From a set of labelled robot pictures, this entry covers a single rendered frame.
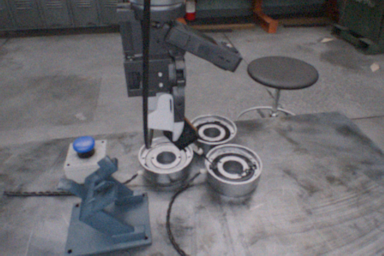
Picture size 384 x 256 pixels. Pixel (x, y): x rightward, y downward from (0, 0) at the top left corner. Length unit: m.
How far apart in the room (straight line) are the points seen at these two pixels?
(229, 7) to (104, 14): 1.75
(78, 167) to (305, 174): 0.43
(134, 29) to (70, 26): 3.54
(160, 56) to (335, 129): 0.50
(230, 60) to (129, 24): 0.14
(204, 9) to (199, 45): 4.00
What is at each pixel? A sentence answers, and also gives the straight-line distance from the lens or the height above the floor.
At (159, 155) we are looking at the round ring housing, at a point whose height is 0.82.
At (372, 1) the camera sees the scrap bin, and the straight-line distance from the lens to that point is 3.61.
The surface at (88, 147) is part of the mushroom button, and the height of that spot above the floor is 0.87.
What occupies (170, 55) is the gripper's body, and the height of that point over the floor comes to 1.07.
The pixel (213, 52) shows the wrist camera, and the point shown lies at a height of 1.07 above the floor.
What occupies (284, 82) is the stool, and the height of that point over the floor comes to 0.62.
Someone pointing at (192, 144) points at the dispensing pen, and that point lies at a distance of 0.51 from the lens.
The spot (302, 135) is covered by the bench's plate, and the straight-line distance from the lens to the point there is 0.73.
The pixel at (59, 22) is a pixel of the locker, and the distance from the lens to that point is 3.93.
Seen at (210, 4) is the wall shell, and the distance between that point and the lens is 4.39.
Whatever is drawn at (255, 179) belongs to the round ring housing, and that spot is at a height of 0.84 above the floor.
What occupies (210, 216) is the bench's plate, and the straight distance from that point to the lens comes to 0.53.
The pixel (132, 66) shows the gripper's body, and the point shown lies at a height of 1.06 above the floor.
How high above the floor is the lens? 1.22
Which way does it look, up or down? 34 degrees down
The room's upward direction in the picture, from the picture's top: straight up
